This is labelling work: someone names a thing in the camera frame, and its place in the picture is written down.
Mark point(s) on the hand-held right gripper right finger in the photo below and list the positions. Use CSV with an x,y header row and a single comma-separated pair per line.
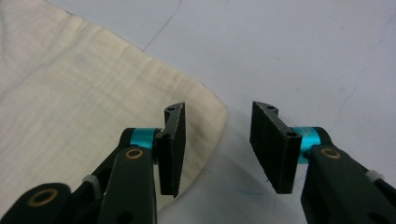
x,y
274,149

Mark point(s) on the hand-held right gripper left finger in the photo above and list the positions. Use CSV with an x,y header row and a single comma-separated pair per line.
x,y
134,186

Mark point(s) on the cream egg print cloth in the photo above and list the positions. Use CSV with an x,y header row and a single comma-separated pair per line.
x,y
77,93

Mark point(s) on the white foam board mat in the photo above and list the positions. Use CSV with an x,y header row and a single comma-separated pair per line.
x,y
280,46

